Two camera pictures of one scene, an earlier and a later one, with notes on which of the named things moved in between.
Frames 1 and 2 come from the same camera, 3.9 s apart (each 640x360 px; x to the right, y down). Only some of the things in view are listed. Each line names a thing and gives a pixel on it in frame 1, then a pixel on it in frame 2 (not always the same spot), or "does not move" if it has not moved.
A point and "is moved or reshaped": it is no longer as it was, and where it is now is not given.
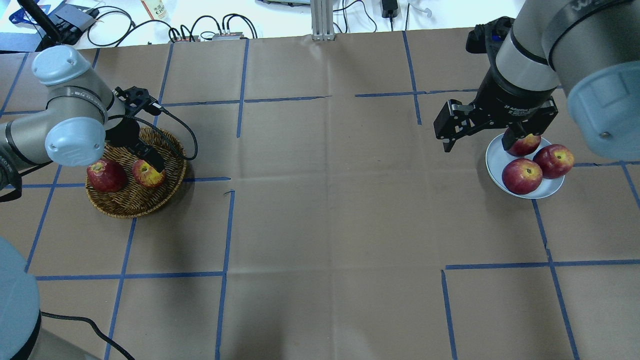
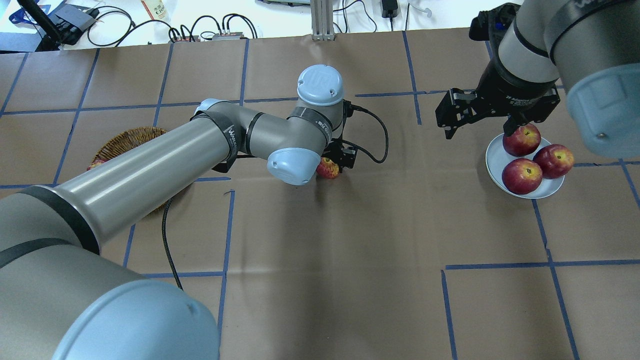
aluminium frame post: (322, 20) does not move
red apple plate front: (522, 176) does not move
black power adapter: (389, 9) does not move
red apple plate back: (525, 145) does not move
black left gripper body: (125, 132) -> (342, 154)
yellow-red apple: (146, 175) is moved or reshaped
